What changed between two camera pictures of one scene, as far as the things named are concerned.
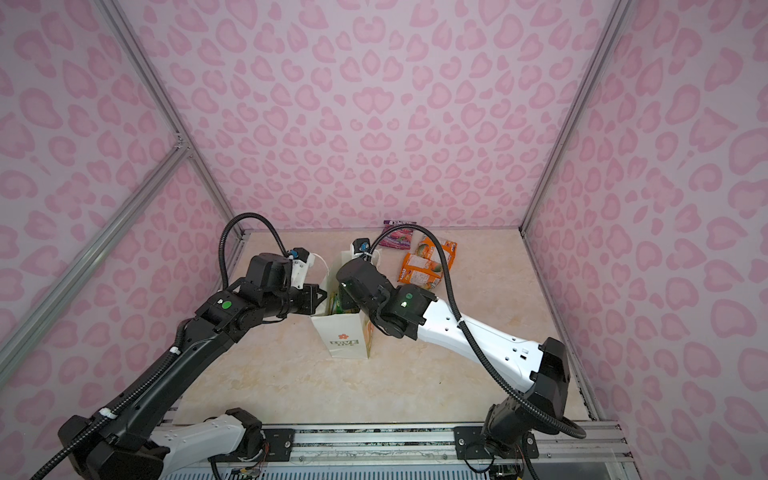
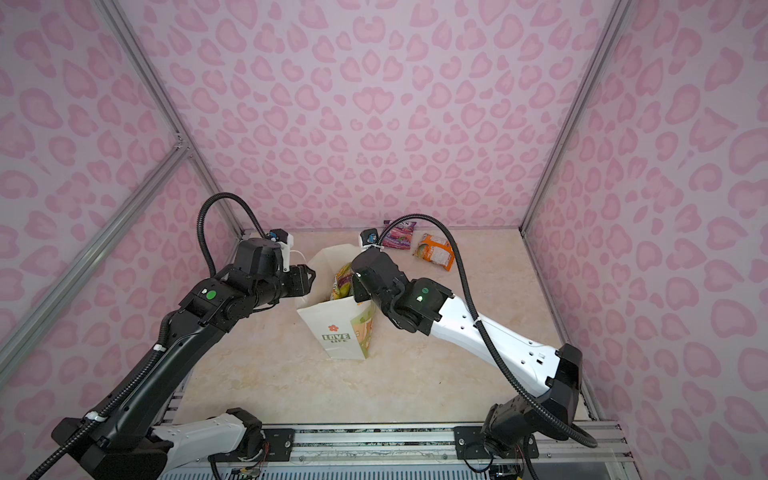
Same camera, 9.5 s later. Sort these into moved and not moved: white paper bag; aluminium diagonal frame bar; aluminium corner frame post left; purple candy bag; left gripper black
Moved: left gripper black; white paper bag
Not moved: aluminium diagonal frame bar; aluminium corner frame post left; purple candy bag
